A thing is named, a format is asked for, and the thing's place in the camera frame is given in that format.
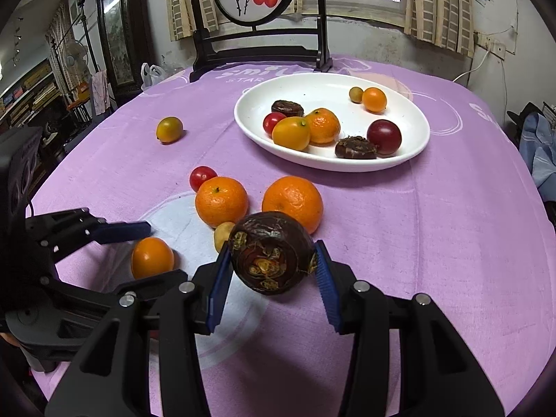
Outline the orange mandarin on plate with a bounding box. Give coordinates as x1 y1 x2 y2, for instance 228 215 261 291
304 107 341 146

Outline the white oval plate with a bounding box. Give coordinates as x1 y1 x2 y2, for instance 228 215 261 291
234 73 431 172

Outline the red cherry tomato on cloth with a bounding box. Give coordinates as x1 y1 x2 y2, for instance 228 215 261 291
189 166 218 192

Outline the purple printed tablecloth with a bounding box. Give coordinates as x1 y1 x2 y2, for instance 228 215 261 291
32 57 555 416

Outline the blue clothes pile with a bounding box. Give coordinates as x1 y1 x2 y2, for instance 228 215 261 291
519 112 556 202

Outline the large dark brown mangosteen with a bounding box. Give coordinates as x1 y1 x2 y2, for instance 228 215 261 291
228 212 318 296

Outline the wooden bookshelf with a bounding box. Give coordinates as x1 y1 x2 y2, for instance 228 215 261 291
1 58 60 130

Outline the black framed round screen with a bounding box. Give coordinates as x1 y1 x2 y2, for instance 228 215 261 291
189 0 333 82

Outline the white plastic bag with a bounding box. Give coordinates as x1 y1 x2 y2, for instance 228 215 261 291
140 62 168 91

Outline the orange mandarin left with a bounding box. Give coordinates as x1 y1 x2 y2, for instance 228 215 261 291
195 176 249 228

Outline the orange mandarin right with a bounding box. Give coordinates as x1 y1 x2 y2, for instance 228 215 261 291
261 176 323 235

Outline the yellow-green citrus fruit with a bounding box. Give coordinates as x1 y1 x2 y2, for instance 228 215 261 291
155 117 184 144

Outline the red cherry tomato on plate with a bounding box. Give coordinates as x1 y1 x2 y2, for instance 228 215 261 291
263 112 286 137

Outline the pink hanging cloth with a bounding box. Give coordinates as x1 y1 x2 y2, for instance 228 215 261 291
90 70 111 116

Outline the dark purple plum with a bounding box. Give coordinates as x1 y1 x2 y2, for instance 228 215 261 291
367 118 402 156

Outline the small pale yellow fruit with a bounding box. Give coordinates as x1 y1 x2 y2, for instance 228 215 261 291
214 221 236 252

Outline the orange round fruit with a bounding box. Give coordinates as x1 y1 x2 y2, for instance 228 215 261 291
131 237 175 280

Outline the dark brown dried fruit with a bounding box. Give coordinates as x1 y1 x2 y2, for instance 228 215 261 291
271 100 304 117
335 136 377 160

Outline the dark framed wall picture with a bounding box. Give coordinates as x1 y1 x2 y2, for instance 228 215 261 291
96 0 155 106

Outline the white wall cable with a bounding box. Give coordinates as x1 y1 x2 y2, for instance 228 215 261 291
451 42 494 85

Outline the right checkered curtain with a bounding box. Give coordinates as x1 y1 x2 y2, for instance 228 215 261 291
404 0 474 57

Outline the orange-yellow persimmon fruit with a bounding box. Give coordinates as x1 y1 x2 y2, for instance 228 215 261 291
271 117 311 151

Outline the small orange kumquat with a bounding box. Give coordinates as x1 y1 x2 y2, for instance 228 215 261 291
362 88 387 114

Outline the dark brown dried fruit front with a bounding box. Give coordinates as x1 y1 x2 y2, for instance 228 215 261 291
335 136 377 160

